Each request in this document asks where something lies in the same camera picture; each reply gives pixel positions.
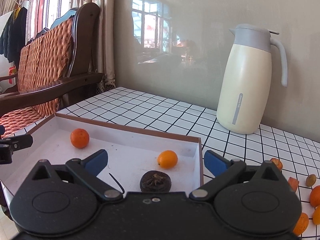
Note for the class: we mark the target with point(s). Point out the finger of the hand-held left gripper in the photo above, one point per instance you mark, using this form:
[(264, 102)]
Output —
[(20, 141), (2, 130)]

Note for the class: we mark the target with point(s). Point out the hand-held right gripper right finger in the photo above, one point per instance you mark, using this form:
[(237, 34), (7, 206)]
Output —
[(215, 162)]

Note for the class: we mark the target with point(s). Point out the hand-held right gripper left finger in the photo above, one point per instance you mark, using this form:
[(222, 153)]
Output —
[(96, 161)]

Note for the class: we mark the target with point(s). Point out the white cardboard box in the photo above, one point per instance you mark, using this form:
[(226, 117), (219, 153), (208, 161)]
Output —
[(125, 147)]

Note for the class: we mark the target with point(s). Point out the carrot piece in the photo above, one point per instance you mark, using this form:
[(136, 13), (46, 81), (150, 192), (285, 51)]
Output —
[(294, 183), (277, 163)]

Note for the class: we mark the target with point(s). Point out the small brown round fruit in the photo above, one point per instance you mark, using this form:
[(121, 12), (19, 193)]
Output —
[(311, 180)]

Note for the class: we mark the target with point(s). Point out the deep orange tangerine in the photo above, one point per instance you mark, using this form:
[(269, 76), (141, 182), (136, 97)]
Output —
[(302, 223), (79, 138), (315, 196)]

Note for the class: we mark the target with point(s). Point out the dark thin stem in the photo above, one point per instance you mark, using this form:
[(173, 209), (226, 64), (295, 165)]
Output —
[(117, 182)]

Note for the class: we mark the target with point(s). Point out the yellow-orange tangerine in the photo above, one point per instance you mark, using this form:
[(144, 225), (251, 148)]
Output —
[(317, 215), (167, 159)]

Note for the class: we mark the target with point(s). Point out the dark dried round fruit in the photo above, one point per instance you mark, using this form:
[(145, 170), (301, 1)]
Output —
[(155, 181)]

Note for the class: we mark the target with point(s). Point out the white grid tablecloth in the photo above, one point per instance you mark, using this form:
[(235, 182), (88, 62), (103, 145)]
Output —
[(162, 115)]

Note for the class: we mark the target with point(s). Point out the orange woven chair cushion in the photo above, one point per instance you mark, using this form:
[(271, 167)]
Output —
[(45, 62)]

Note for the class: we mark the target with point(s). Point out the cream thermos jug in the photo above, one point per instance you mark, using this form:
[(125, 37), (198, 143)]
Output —
[(246, 80)]

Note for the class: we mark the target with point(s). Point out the dark green hanging jacket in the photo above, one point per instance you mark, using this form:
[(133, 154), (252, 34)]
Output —
[(5, 37)]

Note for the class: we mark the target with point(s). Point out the black hanging jacket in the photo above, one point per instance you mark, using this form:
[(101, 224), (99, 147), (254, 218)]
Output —
[(18, 35)]

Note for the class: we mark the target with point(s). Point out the dark wooden chair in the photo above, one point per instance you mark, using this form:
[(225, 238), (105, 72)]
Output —
[(85, 30)]

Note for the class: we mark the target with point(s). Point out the beige patterned curtain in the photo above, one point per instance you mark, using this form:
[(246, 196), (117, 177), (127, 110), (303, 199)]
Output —
[(107, 30)]

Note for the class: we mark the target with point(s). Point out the window with red frame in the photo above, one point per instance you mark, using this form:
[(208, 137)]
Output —
[(53, 0)]

